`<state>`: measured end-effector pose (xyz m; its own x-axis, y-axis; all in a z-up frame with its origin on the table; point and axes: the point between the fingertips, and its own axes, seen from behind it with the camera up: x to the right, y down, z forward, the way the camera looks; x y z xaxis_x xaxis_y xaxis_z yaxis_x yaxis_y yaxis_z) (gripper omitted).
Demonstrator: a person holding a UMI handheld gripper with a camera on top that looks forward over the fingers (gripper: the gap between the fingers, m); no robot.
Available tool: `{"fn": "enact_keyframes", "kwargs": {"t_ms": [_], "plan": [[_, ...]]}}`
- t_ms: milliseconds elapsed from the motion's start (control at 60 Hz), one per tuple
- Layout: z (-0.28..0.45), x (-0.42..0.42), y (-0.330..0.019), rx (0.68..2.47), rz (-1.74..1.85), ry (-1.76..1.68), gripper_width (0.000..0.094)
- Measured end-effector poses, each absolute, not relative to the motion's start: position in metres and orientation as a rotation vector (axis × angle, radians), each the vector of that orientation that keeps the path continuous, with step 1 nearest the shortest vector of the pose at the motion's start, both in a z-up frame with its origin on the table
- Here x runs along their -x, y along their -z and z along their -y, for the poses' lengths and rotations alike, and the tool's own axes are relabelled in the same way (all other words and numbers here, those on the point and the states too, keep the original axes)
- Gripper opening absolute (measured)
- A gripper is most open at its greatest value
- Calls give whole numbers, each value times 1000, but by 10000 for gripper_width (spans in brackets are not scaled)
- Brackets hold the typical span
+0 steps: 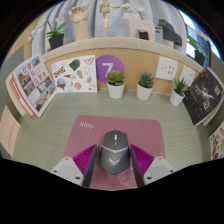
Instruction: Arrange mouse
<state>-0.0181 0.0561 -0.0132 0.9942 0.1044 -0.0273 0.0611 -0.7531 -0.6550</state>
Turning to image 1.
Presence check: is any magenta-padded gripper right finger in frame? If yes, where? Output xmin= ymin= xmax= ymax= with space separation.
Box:
xmin=129 ymin=143 xmax=177 ymax=188

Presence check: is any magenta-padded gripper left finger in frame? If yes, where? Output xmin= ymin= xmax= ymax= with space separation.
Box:
xmin=50 ymin=143 xmax=99 ymax=189

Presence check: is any dark grey computer mouse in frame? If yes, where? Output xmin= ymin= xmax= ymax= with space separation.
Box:
xmin=99 ymin=129 xmax=131 ymax=176

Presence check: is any pink mouse pad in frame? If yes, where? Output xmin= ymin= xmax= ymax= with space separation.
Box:
xmin=63 ymin=115 xmax=167 ymax=192

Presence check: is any colourful sticker card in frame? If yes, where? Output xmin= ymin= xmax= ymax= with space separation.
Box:
xmin=209 ymin=120 xmax=224 ymax=160

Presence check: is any beige book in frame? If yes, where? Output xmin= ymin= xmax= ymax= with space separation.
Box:
xmin=0 ymin=105 xmax=22 ymax=159

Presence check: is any small succulent in white pot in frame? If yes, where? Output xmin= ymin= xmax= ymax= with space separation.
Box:
xmin=136 ymin=71 xmax=155 ymax=101
xmin=106 ymin=69 xmax=126 ymax=100
xmin=169 ymin=77 xmax=189 ymax=107

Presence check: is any photo-cover white book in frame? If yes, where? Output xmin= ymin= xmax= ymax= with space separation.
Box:
xmin=13 ymin=54 xmax=58 ymax=118

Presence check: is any white illustrated sticker card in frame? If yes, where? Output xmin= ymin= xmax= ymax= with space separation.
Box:
xmin=50 ymin=54 xmax=98 ymax=94

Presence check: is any purple round number sign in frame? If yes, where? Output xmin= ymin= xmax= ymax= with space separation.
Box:
xmin=95 ymin=54 xmax=126 ymax=84

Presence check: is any light wooden ledge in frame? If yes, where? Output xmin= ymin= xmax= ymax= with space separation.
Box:
xmin=41 ymin=36 xmax=205 ymax=95

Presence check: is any green felt desk partition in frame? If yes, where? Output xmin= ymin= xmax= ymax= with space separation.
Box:
xmin=0 ymin=44 xmax=26 ymax=159

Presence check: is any white orchid in black pot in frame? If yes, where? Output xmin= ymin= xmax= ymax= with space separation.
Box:
xmin=186 ymin=26 xmax=213 ymax=68
xmin=121 ymin=2 xmax=148 ymax=21
xmin=28 ymin=13 xmax=68 ymax=51

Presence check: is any black wooden horse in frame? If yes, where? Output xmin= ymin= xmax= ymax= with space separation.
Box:
xmin=157 ymin=18 xmax=183 ymax=48

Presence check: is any pink wooden horse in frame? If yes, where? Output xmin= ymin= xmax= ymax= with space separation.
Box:
xmin=121 ymin=12 xmax=157 ymax=43

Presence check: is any wooden hand model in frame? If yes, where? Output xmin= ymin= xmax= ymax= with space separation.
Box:
xmin=68 ymin=3 xmax=91 ymax=42

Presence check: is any grey curtain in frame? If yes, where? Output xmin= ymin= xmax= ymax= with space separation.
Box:
xmin=31 ymin=0 xmax=188 ymax=58

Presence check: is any white wall socket plate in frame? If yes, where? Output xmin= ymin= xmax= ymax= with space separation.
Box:
xmin=155 ymin=55 xmax=180 ymax=82
xmin=178 ymin=64 xmax=197 ymax=88

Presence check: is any window with dark frame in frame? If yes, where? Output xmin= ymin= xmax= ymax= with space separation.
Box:
xmin=178 ymin=8 xmax=218 ymax=59

